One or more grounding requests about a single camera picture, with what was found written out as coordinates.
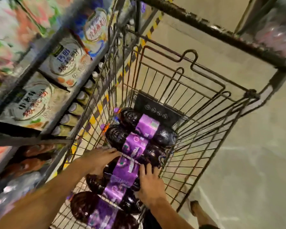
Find black metal store shelf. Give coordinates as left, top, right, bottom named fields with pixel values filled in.
left=0, top=0, right=143, bottom=203

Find blue white food bag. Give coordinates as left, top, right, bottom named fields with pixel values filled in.
left=72, top=2, right=112, bottom=59

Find person's left hand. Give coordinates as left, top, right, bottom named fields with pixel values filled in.
left=79, top=147, right=122, bottom=176

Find white printed food bag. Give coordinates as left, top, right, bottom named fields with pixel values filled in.
left=0, top=73, right=71, bottom=130
left=39, top=33, right=93, bottom=88

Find pack of clear water bottles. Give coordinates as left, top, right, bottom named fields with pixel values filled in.
left=0, top=171, right=42, bottom=222

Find person's right leg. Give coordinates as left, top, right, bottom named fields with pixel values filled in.
left=190, top=200, right=220, bottom=229

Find row of pale capped jars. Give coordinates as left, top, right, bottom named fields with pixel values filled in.
left=51, top=62, right=105, bottom=136

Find dark metal display table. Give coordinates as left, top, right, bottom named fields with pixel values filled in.
left=235, top=0, right=286, bottom=60

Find person's right hand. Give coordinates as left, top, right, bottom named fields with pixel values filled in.
left=134, top=163, right=169, bottom=208

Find person's left forearm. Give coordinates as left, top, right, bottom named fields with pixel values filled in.
left=0, top=159, right=91, bottom=229

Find black shorts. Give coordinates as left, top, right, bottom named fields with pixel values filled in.
left=142, top=210, right=162, bottom=229

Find row of orange tea bottles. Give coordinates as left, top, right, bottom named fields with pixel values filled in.
left=0, top=144, right=58, bottom=179

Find pack of red capped bottles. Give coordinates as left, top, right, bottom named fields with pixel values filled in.
left=252, top=7, right=286, bottom=58

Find black wire shopping cart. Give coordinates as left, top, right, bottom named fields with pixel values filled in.
left=49, top=0, right=286, bottom=229

